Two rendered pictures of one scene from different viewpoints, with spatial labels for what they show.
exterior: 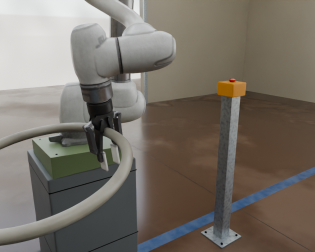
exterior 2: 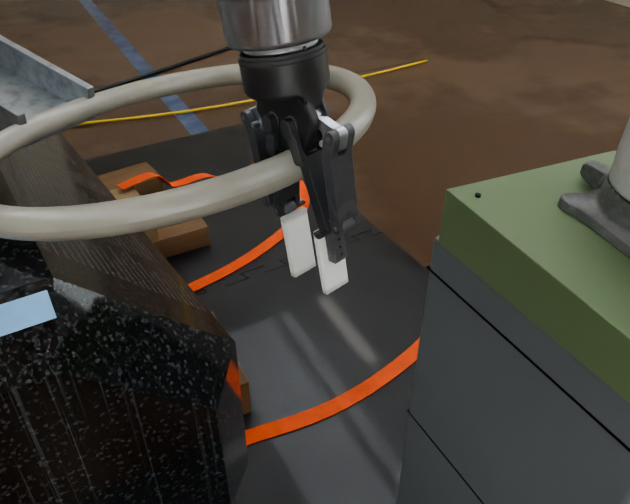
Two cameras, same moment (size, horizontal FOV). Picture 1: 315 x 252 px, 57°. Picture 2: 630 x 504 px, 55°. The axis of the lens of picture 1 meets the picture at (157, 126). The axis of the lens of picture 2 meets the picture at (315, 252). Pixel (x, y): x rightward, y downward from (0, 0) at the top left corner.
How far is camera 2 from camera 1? 99 cm
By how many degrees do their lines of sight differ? 85
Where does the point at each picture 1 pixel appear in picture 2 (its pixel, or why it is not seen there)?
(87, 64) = not seen: outside the picture
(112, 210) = (528, 467)
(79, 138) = (609, 214)
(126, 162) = (40, 212)
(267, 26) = not seen: outside the picture
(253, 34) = not seen: outside the picture
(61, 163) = (459, 222)
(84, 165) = (501, 277)
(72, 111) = not seen: outside the picture
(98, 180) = (522, 352)
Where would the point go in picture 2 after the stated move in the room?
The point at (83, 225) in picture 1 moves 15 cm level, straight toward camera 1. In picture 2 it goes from (461, 407) to (370, 420)
